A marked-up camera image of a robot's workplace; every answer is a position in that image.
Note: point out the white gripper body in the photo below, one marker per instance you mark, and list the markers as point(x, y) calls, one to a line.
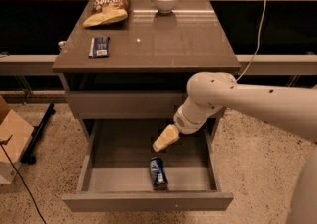
point(183, 123)

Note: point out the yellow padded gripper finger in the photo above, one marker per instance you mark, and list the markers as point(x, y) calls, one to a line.
point(167, 137)

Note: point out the blue pepsi can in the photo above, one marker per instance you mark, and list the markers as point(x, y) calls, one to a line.
point(158, 177)

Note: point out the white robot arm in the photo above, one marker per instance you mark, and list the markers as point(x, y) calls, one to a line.
point(293, 110)

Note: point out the open grey middle drawer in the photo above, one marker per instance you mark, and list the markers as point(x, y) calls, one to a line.
point(115, 173)

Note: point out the grey drawer cabinet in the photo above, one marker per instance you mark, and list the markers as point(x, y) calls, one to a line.
point(149, 51)

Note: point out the closed grey top drawer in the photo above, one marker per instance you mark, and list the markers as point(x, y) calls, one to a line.
point(124, 104)

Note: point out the brown chip bag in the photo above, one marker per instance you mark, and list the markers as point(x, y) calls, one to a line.
point(106, 12)

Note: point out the black stand leg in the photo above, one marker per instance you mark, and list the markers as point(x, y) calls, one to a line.
point(28, 156)

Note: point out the cardboard box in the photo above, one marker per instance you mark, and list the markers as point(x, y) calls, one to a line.
point(16, 132)

